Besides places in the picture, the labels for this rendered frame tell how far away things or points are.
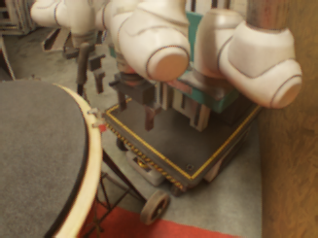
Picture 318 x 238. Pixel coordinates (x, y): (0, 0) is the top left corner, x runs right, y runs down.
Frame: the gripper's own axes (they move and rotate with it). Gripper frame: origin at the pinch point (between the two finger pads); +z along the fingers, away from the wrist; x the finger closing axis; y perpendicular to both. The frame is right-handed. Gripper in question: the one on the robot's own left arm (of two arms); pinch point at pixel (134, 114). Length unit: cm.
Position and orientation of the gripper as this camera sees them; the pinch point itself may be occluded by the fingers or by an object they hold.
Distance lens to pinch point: 68.5
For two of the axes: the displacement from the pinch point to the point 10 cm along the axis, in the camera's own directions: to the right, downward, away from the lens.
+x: 7.1, 4.8, -5.1
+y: -7.0, 4.6, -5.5
